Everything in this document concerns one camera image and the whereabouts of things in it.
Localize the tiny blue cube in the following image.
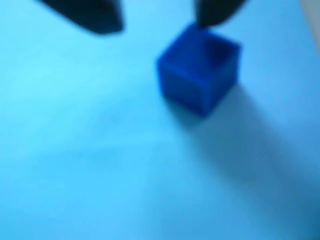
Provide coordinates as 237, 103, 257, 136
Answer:
156, 22, 243, 118

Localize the blue paper square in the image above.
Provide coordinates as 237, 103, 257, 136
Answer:
0, 0, 320, 240

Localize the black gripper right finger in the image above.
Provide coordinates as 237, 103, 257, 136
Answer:
193, 0, 248, 29

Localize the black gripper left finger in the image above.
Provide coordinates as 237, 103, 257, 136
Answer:
37, 0, 125, 35

